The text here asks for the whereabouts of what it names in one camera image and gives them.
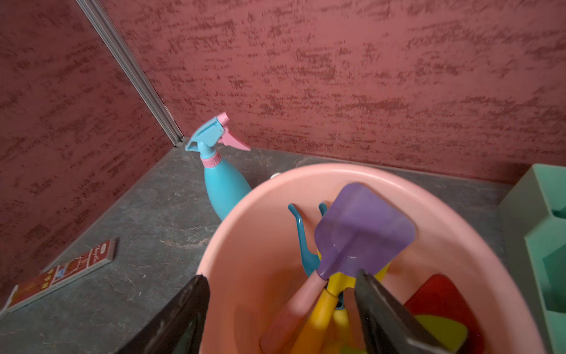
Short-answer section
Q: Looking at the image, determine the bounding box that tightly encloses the green plastic file organizer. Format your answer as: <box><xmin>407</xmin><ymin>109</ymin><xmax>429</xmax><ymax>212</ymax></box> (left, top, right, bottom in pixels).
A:
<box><xmin>498</xmin><ymin>164</ymin><xmax>565</xmax><ymax>353</ymax></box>

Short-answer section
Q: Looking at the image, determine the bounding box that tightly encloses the purple shovel pink handle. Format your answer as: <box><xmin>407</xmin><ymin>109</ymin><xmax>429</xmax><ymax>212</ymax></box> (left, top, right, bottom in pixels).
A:
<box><xmin>259</xmin><ymin>183</ymin><xmax>417</xmax><ymax>353</ymax></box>

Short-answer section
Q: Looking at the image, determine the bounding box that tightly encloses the green trowel yellow handle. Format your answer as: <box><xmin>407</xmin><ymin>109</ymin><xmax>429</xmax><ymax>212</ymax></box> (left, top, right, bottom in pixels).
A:
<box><xmin>322</xmin><ymin>313</ymin><xmax>470</xmax><ymax>354</ymax></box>

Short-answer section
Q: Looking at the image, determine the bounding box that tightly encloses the pink plastic bucket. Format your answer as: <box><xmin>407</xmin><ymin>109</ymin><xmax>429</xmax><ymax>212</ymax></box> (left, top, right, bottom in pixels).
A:
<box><xmin>198</xmin><ymin>163</ymin><xmax>545</xmax><ymax>353</ymax></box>

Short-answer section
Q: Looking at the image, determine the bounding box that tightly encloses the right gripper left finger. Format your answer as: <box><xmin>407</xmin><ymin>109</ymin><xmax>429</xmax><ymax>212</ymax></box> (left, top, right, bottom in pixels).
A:
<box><xmin>117</xmin><ymin>275</ymin><xmax>211</xmax><ymax>353</ymax></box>

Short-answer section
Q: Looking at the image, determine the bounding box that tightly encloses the red shovel wooden handle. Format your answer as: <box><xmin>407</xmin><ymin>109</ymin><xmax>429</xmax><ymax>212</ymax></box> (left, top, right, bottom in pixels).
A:
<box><xmin>405</xmin><ymin>274</ymin><xmax>486</xmax><ymax>354</ymax></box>

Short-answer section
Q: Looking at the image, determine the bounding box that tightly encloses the teal spray bottle pink trigger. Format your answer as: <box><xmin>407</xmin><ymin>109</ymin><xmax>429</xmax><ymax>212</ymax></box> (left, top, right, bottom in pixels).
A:
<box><xmin>185</xmin><ymin>112</ymin><xmax>251</xmax><ymax>220</ymax></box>

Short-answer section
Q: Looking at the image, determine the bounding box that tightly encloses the yellow shovel yellow handle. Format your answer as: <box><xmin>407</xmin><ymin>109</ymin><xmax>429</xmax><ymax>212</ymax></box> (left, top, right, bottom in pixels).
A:
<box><xmin>290</xmin><ymin>245</ymin><xmax>397</xmax><ymax>353</ymax></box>

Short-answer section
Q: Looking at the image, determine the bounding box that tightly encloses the blue fork yellow handle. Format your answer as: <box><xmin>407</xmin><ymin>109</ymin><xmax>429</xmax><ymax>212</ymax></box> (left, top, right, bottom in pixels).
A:
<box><xmin>287</xmin><ymin>202</ymin><xmax>346</xmax><ymax>311</ymax></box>

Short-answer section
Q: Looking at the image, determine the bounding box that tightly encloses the red flat box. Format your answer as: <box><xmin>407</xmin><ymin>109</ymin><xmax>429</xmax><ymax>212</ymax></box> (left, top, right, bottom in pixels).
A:
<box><xmin>1</xmin><ymin>239</ymin><xmax>116</xmax><ymax>316</ymax></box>

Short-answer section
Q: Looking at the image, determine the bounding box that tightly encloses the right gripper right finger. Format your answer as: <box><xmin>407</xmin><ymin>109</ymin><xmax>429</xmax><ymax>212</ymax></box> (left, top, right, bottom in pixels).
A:
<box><xmin>355</xmin><ymin>270</ymin><xmax>448</xmax><ymax>354</ymax></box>

